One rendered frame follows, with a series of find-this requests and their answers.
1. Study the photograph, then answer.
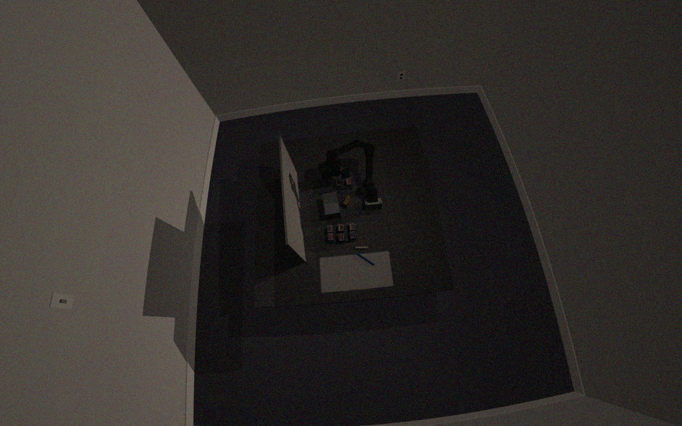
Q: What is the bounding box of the beige flat panel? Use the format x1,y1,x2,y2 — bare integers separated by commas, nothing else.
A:
279,136,306,262

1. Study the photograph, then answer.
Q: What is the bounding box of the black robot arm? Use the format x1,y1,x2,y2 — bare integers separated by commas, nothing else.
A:
318,140,378,203

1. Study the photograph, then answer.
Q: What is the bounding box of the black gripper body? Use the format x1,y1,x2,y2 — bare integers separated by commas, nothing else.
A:
322,168,350,179

